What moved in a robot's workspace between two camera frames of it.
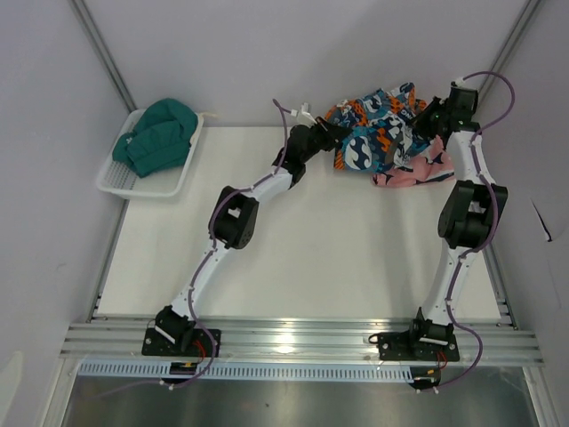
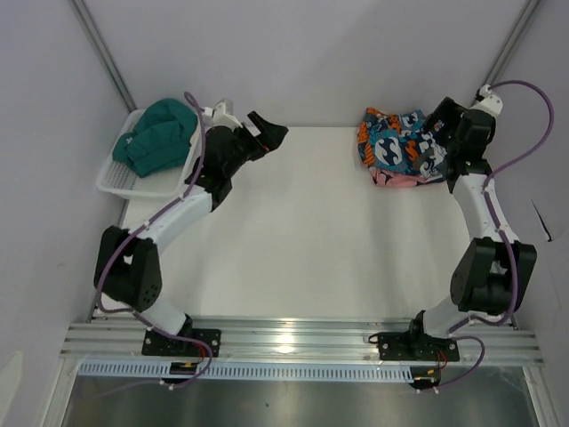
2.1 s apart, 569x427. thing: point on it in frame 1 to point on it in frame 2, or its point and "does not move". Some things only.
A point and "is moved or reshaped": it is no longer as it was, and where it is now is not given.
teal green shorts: (160, 140) does not move
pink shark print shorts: (433, 164) is moved or reshaped
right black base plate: (401, 346) does not move
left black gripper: (332, 134) to (270, 137)
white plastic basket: (121, 180) does not move
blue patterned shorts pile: (381, 136) is moved or reshaped
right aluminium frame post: (514, 36) does not move
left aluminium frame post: (91, 28) does not move
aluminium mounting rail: (505, 340) does not move
